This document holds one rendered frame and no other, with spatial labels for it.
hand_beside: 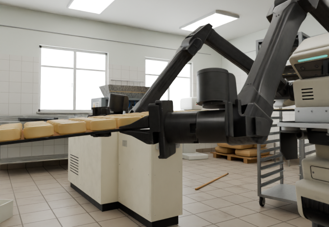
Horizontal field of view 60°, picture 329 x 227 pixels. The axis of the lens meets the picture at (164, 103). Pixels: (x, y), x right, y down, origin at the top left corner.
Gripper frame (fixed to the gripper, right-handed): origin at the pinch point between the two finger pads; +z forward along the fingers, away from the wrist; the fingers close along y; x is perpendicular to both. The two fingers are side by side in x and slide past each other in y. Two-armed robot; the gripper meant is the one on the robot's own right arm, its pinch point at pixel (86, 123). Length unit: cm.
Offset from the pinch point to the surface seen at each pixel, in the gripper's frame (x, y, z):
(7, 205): -185, -81, -134
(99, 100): -108, 16, -184
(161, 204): -36, -80, -158
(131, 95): -86, 20, -216
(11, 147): -386, -51, -326
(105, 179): -105, -66, -183
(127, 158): -78, -44, -180
